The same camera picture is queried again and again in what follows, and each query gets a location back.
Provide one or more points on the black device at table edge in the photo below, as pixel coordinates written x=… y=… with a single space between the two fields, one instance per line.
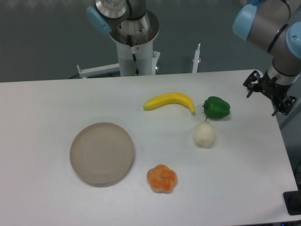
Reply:
x=293 y=202

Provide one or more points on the orange knotted bread roll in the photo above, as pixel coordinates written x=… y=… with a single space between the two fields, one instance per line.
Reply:
x=162 y=179

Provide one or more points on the green bell pepper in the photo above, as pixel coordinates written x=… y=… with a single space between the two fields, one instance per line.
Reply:
x=215 y=107

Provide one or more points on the white left base bracket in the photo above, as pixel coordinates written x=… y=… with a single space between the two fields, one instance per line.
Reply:
x=95 y=71

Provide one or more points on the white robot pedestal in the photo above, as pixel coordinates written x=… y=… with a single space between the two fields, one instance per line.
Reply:
x=134 y=42

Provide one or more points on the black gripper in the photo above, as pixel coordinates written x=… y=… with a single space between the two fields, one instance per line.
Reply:
x=274 y=85

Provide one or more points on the white right base bracket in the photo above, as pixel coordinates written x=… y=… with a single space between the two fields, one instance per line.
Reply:
x=196 y=59

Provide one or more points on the beige round plate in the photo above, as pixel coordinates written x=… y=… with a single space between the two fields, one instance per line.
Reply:
x=102 y=154

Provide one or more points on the yellow banana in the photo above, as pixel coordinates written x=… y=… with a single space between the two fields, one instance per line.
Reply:
x=169 y=98

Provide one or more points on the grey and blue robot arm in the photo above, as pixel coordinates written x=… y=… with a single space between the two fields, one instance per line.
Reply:
x=263 y=23

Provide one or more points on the white base bracket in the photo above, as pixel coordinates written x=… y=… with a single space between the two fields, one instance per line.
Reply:
x=95 y=71
x=196 y=59

